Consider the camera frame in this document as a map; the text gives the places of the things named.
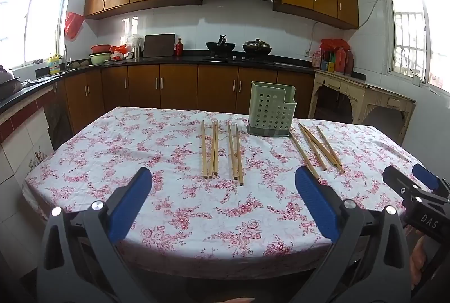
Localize yellow detergent bottle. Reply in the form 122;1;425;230
48;54;61;75

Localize black pot with lid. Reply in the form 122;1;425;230
242;38;273;56

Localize wooden base cabinets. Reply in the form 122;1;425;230
65;64;316;135

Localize person's right hand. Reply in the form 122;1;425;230
409;235;428;290

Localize worn white side table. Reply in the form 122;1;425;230
309;69;417;145

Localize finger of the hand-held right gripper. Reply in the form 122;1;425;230
412;163;450;200
382;166;422;206

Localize green basin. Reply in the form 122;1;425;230
89;53;113;65

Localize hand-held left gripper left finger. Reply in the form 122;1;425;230
37;167;153;303

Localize black wok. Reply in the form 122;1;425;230
206;35;236;57

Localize dark cutting board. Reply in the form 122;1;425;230
142;33;176;58

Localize black gas stove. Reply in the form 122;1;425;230
202;55;277;65

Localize barred white frame window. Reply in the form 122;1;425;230
379;0;450;93

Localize floral white red tablecloth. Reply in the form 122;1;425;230
23;106;435;259

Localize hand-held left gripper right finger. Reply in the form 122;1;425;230
294;166;412;303

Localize dark clay pot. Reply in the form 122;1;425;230
0;64;23;100

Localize wooden chopstick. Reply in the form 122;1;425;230
315;125;343;167
201;120;207;179
302;127;345;174
235;124;244;187
209;120;216;179
214;119;219;179
227;121;237;180
290;131;321;180
298;123;328;172

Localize green perforated utensil holder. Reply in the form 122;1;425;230
246;81;298;138

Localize red oil bottle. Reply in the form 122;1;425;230
334;47;347;75

